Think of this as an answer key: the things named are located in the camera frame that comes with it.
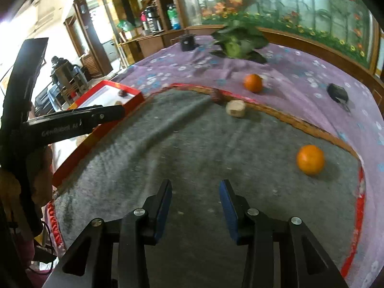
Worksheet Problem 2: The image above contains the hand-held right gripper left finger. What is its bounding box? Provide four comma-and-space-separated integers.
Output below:
42, 179, 173, 288

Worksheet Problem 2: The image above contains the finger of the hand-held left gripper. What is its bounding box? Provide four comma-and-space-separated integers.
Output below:
81, 105, 126, 127

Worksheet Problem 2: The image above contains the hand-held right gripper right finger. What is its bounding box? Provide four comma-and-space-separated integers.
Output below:
220, 180, 348, 288

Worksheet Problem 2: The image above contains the red box with white inside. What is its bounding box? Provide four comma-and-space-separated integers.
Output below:
51, 79, 145, 188

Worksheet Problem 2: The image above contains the person's left hand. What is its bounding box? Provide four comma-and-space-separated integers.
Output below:
30, 145, 54, 213

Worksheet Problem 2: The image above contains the table with blue cloth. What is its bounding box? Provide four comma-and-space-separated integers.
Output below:
48, 85, 64, 108

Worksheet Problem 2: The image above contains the wooden chair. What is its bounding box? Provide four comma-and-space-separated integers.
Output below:
54, 66, 79, 96

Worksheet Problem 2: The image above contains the grey mat with red trim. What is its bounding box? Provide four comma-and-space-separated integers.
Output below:
45, 82, 368, 288

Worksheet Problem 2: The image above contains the wooden cabinet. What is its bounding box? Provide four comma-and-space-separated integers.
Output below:
105, 0, 186, 66

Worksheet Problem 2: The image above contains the orange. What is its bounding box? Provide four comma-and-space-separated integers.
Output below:
244, 74, 264, 93
296, 145, 325, 176

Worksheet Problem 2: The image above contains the black thermos jug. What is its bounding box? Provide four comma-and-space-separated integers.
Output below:
144, 6, 159, 32

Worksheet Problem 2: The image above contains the black cup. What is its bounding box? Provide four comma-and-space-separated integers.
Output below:
179, 34, 195, 52

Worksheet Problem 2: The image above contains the green plastic bottle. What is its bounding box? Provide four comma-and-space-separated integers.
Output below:
166, 4, 180, 30

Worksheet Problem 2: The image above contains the green leafy plant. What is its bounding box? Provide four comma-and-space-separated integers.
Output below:
211, 21, 269, 63

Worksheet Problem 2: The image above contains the purple floral cloth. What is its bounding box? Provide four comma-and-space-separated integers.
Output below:
114, 34, 384, 288

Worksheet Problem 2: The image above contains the wooden door frame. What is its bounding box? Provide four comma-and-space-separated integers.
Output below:
64, 0, 113, 78

